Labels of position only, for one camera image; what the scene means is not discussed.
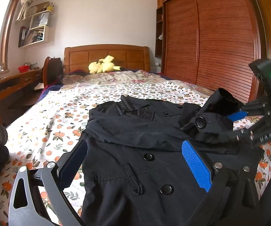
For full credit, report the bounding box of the yellow plush toy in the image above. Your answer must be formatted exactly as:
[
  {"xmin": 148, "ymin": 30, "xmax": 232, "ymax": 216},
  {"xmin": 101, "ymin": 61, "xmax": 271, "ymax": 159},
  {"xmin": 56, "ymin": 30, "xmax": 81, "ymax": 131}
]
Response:
[{"xmin": 88, "ymin": 55, "xmax": 121, "ymax": 75}]

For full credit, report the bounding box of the wooden headboard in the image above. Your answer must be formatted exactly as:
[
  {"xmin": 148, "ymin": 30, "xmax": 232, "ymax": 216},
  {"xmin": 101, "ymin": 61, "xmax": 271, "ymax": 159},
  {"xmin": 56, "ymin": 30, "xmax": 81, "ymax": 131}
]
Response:
[{"xmin": 63, "ymin": 43, "xmax": 151, "ymax": 75}]

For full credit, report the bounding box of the wooden desk cabinet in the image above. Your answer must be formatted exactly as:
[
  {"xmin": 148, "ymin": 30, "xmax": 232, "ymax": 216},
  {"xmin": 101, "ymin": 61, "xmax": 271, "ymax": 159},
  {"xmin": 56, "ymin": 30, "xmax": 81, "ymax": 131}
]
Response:
[{"xmin": 0, "ymin": 69, "xmax": 41, "ymax": 123}]

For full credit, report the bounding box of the white wall shelf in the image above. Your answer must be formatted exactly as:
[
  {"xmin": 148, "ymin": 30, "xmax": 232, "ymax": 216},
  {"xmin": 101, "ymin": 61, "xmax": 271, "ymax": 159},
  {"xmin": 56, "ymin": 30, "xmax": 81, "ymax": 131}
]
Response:
[{"xmin": 18, "ymin": 2, "xmax": 54, "ymax": 48}]

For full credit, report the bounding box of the red bowl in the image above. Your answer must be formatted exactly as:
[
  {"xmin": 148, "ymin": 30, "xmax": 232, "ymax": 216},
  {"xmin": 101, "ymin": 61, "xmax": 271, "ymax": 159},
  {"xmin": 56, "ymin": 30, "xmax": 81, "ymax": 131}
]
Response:
[{"xmin": 18, "ymin": 65, "xmax": 30, "ymax": 73}]

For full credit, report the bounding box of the dark wooden chair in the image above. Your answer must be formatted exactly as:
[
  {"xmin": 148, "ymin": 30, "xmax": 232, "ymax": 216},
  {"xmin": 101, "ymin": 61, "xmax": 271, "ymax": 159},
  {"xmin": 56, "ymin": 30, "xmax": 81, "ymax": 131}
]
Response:
[{"xmin": 42, "ymin": 57, "xmax": 64, "ymax": 87}]

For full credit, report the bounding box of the floral quilt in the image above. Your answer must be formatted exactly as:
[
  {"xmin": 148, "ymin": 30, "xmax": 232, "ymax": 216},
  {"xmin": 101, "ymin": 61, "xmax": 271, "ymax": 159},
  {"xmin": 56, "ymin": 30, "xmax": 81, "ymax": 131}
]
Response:
[{"xmin": 62, "ymin": 69, "xmax": 214, "ymax": 95}]

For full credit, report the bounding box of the wooden louvered wardrobe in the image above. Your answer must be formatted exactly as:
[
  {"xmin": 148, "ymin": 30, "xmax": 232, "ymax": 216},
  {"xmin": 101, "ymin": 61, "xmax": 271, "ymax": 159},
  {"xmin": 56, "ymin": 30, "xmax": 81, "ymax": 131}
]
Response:
[{"xmin": 161, "ymin": 0, "xmax": 262, "ymax": 102}]

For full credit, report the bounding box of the black double-breasted coat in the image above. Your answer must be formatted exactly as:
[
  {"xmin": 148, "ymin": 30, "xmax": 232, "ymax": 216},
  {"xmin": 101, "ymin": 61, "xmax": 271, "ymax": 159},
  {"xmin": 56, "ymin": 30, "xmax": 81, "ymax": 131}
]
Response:
[{"xmin": 81, "ymin": 88, "xmax": 264, "ymax": 225}]

